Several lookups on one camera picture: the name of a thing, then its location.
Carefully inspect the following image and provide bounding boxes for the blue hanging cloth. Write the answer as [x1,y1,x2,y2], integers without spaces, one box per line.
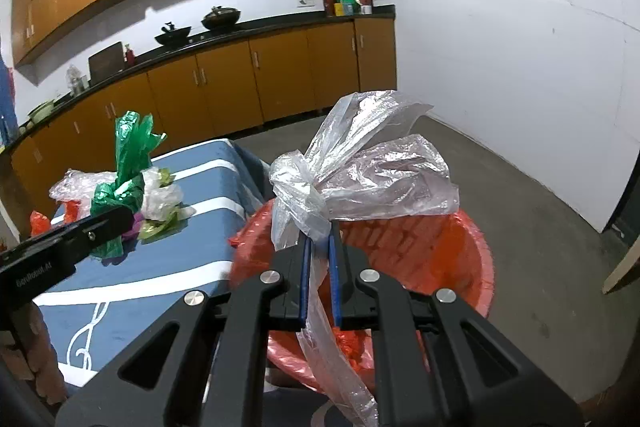
[0,62,16,148]

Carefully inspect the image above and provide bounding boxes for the light green wrapper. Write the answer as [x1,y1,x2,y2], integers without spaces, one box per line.
[137,212,182,242]

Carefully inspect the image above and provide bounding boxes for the blue white striped tablecloth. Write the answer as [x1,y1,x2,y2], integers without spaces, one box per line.
[30,138,273,388]

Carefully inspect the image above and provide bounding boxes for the person's left hand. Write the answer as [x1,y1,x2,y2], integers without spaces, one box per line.
[0,301,68,405]

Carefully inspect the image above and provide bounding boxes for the pale green cooking pot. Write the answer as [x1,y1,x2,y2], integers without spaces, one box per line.
[26,101,57,124]

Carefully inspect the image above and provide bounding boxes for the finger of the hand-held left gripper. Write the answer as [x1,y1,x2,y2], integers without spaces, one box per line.
[60,205,135,269]

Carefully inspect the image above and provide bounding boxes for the small clear crumpled bag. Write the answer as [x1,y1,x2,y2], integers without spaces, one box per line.
[48,168,118,208]

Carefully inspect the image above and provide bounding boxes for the dark cutting board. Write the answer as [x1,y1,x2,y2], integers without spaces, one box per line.
[88,41,126,82]

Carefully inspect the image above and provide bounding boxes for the black pot with lid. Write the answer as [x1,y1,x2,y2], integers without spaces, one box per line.
[201,6,242,31]

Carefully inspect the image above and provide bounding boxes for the green plastic bag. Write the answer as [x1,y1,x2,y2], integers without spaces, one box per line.
[90,110,167,265]

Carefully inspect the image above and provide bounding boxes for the purple wrapper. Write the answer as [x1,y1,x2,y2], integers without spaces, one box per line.
[120,217,143,244]

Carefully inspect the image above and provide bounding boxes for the glass jar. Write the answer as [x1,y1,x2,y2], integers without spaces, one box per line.
[66,65,90,96]

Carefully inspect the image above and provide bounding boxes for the large clear plastic bag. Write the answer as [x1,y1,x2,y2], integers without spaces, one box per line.
[269,91,460,427]

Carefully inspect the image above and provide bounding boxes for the red woven plastic basket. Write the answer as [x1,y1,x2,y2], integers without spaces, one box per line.
[229,199,496,395]

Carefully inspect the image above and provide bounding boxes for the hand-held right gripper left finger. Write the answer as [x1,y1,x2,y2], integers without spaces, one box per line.
[55,234,314,427]

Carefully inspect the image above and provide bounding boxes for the orange lower kitchen cabinets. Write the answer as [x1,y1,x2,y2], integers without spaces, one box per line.
[10,18,399,208]

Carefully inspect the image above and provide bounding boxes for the black kitchen countertop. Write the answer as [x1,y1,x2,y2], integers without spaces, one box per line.
[0,4,397,152]

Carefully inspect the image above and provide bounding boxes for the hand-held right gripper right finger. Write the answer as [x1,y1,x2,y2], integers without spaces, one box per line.
[327,229,586,427]

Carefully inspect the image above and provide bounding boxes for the white plastic bag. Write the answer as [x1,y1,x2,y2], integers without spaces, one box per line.
[141,167,197,223]

